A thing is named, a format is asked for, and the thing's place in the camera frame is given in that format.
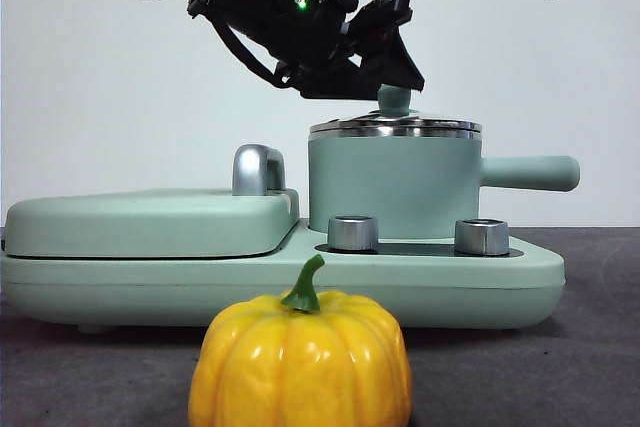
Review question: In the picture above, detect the silver griddle cover handle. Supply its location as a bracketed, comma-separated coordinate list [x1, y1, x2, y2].
[231, 144, 287, 197]

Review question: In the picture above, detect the silver control dial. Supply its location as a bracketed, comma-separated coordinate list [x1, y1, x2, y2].
[454, 217, 510, 255]
[327, 215, 380, 252]

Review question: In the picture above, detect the mint green cooker base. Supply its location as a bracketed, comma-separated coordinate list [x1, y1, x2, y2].
[0, 219, 567, 336]

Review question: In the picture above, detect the yellow pumpkin with green stem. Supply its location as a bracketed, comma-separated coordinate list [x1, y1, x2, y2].
[188, 254, 414, 427]

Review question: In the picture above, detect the mint green hinged griddle cover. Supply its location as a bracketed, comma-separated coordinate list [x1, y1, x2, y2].
[4, 187, 301, 259]

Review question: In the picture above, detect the glass lid with green knob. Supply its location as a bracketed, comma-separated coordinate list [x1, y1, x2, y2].
[309, 85, 482, 138]

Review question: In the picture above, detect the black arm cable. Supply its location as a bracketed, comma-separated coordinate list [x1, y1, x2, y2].
[212, 16, 291, 91]

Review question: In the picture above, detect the mint green steamer pot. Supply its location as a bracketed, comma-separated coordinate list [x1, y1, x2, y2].
[305, 121, 581, 242]

